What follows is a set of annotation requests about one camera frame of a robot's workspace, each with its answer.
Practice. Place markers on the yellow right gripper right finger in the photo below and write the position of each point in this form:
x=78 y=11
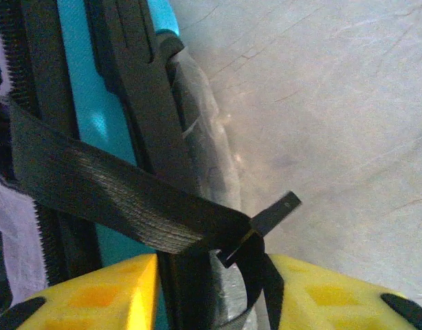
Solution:
x=334 y=302

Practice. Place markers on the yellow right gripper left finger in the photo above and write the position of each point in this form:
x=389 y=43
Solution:
x=94 y=299

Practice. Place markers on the teal hard-shell suitcase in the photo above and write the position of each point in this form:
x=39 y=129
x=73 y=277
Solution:
x=90 y=103

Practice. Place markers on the white cloth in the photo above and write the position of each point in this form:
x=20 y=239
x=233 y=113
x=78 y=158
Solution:
x=15 y=223

